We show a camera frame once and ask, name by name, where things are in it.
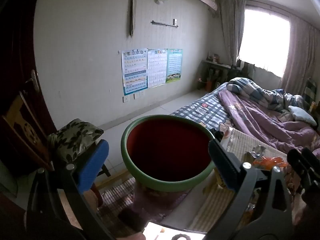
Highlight purple quilt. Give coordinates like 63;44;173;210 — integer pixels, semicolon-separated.
217;89;320;155

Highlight green bin with red inside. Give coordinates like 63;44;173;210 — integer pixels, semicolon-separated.
120;114;217;220

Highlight green checked chair back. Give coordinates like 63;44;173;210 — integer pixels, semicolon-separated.
304;77;318;105

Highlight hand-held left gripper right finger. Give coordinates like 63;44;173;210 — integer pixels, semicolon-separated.
207;137;294;240

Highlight black wall rail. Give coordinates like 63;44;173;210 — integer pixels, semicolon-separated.
151;19;179;28

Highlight grey curtain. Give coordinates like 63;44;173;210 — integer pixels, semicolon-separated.
216;0;247;65

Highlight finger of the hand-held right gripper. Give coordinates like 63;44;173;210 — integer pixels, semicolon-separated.
287;148;320;178

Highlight metal door handle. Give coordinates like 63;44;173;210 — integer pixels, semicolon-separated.
25;70;40;93

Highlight green blue wall poster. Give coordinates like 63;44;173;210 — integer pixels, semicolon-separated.
165;48;183;83

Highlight striped floor rug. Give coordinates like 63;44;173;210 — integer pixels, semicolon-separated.
100;175;140;220

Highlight bright window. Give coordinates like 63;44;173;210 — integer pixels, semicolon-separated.
236;5;292;77

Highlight orange snack wrapper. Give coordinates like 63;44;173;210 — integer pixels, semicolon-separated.
252;156;289;172

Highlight beige paper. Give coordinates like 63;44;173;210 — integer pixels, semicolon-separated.
244;145;268;159

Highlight dark cluttered shelf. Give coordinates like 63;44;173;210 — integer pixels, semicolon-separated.
197;52;232;92

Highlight red gold door ornament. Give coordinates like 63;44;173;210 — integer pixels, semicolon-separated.
2;92;54;172

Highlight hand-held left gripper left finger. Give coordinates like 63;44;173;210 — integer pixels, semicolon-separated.
25;139;118;240

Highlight hanging wall scroll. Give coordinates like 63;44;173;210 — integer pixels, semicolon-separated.
125;0;137;38

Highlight pink beige curtain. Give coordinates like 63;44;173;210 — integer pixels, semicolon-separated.
281;15;320;98

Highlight dark red door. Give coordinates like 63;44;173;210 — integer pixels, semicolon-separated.
0;0;58;175

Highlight white chart wall poster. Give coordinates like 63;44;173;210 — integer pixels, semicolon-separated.
147;49;167;88

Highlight light blue pillow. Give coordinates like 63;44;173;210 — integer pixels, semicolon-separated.
288;105;317;127

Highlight blue striped wall poster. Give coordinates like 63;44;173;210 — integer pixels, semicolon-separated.
121;48;148;96

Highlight beige checked mat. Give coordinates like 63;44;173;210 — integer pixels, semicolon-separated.
192;127;288;233

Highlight blue plaid quilt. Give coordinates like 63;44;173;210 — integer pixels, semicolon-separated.
226;77;310;113

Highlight plaid bed sheet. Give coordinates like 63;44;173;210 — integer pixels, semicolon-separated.
170;90;234;135

